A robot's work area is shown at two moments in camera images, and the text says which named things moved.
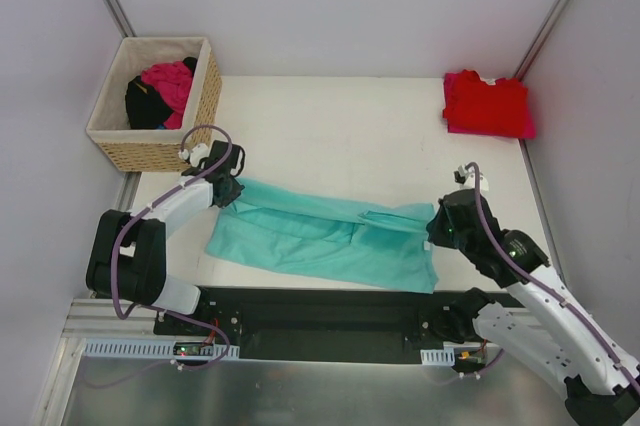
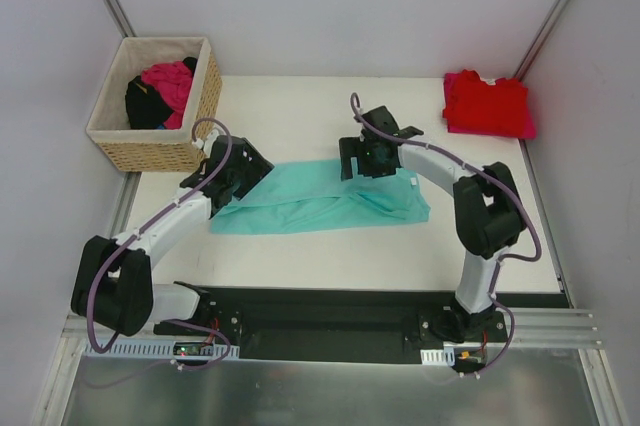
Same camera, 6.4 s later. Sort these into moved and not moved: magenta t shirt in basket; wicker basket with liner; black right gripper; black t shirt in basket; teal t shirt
Moved: teal t shirt; black right gripper
Not moved: wicker basket with liner; magenta t shirt in basket; black t shirt in basket
